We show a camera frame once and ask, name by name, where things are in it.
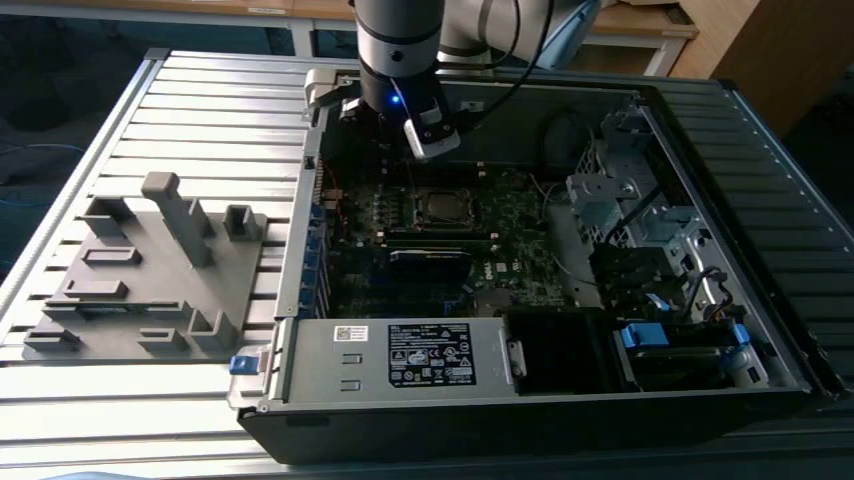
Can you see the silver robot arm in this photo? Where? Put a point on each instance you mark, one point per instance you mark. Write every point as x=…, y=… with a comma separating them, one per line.
x=396, y=25

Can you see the silver chipset heat sink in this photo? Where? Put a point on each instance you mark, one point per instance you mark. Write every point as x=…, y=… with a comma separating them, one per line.
x=494, y=298

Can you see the black fan shroud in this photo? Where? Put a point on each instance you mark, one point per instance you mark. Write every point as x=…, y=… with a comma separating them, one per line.
x=560, y=350

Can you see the CPU socket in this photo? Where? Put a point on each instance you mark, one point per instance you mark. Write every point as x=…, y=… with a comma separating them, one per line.
x=450, y=225

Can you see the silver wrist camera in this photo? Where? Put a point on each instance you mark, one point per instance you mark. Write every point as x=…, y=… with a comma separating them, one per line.
x=434, y=142

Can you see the grey parts rack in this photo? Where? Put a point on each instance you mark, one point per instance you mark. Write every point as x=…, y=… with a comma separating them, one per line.
x=167, y=290

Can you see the grey case release latch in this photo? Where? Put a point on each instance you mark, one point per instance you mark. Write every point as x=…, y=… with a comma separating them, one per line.
x=319, y=85

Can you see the black open PC case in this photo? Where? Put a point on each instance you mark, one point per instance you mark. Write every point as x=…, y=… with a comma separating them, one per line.
x=467, y=430

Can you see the black graphics card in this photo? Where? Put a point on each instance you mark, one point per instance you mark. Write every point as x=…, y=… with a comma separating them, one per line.
x=427, y=270

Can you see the silver CPU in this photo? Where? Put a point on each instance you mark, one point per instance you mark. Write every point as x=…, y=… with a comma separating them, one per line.
x=447, y=206

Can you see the silver power supply unit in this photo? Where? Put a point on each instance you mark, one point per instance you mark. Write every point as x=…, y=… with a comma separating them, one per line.
x=320, y=360

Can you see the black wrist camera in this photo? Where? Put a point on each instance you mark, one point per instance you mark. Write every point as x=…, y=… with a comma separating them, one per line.
x=351, y=111

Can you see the blue case latch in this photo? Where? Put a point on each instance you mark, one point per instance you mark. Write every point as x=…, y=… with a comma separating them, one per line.
x=242, y=365

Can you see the hard disk in blue carrier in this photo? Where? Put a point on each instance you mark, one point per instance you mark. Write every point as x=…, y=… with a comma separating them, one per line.
x=643, y=335

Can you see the wooden cabinet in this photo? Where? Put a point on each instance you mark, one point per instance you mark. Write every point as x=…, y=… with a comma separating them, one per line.
x=767, y=50

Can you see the black plastic disk bay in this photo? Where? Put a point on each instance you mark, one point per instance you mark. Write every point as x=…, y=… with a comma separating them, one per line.
x=627, y=270

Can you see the green RAM stick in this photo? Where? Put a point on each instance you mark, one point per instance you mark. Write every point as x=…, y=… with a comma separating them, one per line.
x=109, y=308
x=440, y=243

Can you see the green motherboard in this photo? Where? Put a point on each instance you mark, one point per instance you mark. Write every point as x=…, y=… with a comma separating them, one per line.
x=527, y=250

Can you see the silver metal drive cage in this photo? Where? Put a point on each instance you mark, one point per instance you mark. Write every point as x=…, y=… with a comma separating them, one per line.
x=594, y=192

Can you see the wooden desk white frame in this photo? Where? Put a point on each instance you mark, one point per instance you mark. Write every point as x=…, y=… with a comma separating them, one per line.
x=167, y=6
x=634, y=29

